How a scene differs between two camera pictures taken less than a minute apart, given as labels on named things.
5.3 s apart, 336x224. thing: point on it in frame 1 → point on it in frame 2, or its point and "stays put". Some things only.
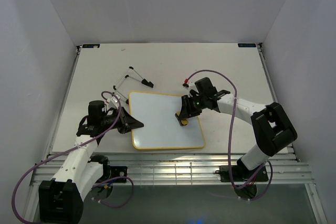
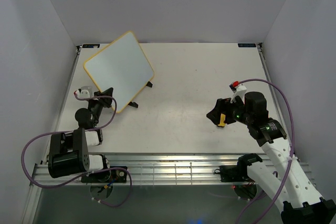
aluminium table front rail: [182, 169] stays put
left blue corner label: [91, 45] stays put
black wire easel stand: [131, 73] → [134, 104]
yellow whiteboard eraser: [184, 121] → [222, 119]
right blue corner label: [247, 45] stays put
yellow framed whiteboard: [162, 129] → [120, 63]
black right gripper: [187, 111] → [214, 114]
